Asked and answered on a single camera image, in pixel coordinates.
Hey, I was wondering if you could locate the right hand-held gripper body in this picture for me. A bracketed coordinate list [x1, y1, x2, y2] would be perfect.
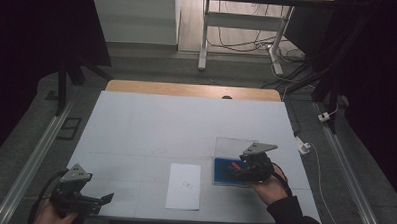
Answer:
[238, 140, 279, 186]

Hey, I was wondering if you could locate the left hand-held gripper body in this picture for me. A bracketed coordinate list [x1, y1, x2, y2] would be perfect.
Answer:
[49, 162, 104, 220]

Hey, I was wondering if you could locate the blue ink pad box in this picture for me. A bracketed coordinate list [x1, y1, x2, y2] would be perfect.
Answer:
[212, 136, 260, 188]

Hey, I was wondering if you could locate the person's right hand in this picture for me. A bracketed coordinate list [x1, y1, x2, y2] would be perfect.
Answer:
[248, 163, 292, 207]

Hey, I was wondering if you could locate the person's left hand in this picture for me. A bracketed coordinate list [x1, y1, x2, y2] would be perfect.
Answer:
[32, 201, 80, 224]

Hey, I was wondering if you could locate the white power plug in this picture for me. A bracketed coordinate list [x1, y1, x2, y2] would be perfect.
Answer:
[294, 135, 312, 156]

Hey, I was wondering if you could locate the white paper sheet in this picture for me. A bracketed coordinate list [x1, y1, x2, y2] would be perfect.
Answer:
[164, 162, 203, 212]

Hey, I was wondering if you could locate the white table cover sheet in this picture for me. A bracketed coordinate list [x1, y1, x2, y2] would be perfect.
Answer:
[64, 88, 325, 224]

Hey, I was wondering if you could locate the small white connector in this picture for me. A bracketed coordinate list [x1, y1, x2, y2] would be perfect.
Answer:
[317, 110, 332, 124]

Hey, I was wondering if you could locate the wooden table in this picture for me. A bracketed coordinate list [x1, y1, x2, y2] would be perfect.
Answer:
[105, 79, 282, 103]

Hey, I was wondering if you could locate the black tripod stand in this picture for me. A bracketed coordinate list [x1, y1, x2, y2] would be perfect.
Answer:
[53, 51, 114, 119]

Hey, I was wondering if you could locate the black metal stand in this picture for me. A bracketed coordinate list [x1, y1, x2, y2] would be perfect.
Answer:
[284, 8, 374, 136]

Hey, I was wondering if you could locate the white cabinet panel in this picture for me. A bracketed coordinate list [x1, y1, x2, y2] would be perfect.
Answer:
[90, 0, 180, 47]

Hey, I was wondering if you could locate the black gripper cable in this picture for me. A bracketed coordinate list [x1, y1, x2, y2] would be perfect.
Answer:
[271, 163, 295, 198]
[26, 167, 68, 224]

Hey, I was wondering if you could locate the aluminium rail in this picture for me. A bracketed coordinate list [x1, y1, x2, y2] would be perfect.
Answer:
[310, 101, 391, 224]
[0, 97, 75, 224]

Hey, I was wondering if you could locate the black floor frame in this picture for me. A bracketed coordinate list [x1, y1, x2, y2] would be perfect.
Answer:
[56, 116, 83, 142]

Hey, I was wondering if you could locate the white cable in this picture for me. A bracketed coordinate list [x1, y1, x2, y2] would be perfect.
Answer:
[306, 143, 349, 224]

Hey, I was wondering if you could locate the tangle of black floor cables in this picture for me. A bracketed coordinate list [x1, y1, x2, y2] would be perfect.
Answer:
[206, 1, 309, 65]

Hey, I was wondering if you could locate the white desk frame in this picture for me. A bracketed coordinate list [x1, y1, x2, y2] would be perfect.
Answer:
[197, 0, 295, 76]

